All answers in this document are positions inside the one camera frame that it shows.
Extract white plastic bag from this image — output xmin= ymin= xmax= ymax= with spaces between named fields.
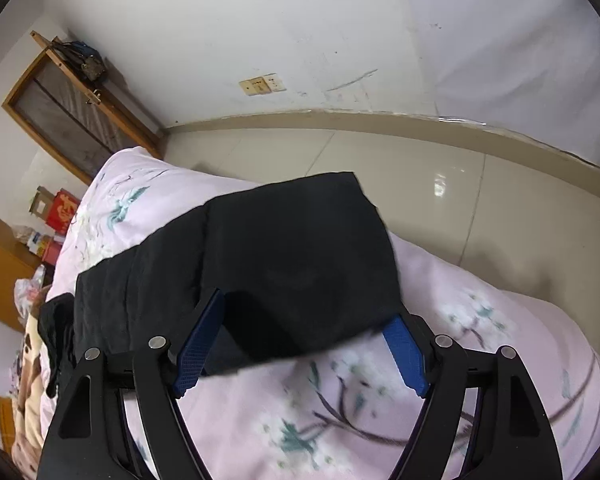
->
xmin=14 ymin=264 xmax=46 ymax=323

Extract black hooded puffer jacket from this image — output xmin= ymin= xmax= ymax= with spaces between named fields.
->
xmin=38 ymin=172 xmax=403 ymax=396

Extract pink floral duvet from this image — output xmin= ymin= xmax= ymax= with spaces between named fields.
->
xmin=50 ymin=148 xmax=600 ymax=479

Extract wall power sockets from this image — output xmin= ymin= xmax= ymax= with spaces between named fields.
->
xmin=239 ymin=73 xmax=286 ymax=96

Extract wooden door with frame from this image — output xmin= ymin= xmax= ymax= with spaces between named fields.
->
xmin=3 ymin=30 xmax=161 ymax=184

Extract brown cardboard box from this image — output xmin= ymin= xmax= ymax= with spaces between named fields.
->
xmin=29 ymin=186 xmax=55 ymax=221

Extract wooden wardrobe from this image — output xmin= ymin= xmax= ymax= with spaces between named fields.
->
xmin=0 ymin=219 xmax=41 ymax=332

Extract brown dog print blanket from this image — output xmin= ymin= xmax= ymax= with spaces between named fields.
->
xmin=10 ymin=286 xmax=50 ymax=479

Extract hanging dark bags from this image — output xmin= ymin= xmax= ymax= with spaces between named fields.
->
xmin=52 ymin=39 xmax=107 ymax=84

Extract red gift box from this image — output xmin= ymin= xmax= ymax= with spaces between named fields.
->
xmin=45 ymin=188 xmax=80 ymax=235

